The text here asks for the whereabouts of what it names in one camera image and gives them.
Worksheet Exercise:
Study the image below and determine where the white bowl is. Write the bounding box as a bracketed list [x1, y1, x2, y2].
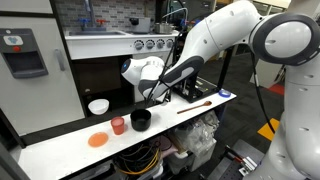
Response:
[88, 99, 109, 115]

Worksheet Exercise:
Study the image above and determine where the clear plastic storage bin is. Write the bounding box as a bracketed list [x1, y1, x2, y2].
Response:
[166, 147, 214, 175]

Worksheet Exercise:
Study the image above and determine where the orange plastic cup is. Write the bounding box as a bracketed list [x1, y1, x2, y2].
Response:
[111, 117, 124, 135]

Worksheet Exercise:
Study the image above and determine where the orange round lid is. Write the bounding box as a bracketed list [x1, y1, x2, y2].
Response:
[88, 132, 108, 147]

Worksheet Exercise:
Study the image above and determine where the long wooden spoon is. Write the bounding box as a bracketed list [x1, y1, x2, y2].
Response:
[177, 101, 212, 114]

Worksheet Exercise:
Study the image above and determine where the black bowl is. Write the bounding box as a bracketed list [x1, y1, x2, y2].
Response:
[130, 109, 151, 131]

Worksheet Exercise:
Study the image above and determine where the white toy refrigerator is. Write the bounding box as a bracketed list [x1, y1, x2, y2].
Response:
[0, 0, 84, 136]

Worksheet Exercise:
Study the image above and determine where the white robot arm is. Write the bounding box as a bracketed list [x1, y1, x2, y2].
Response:
[121, 0, 320, 180]

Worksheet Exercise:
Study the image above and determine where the black 3D printer frame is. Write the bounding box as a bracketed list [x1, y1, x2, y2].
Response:
[173, 46, 234, 103]

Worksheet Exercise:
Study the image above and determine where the clear plastic bag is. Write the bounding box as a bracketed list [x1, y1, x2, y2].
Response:
[173, 111, 219, 156]

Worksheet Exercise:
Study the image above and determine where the yellow cable bundle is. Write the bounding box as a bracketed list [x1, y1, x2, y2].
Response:
[114, 144, 163, 176]

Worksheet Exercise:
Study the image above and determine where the blue tape roll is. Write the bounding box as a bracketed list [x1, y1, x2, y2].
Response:
[218, 89, 231, 98]

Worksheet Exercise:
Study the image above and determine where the white toy kitchen stove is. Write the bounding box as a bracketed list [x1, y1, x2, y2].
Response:
[65, 31, 176, 110]

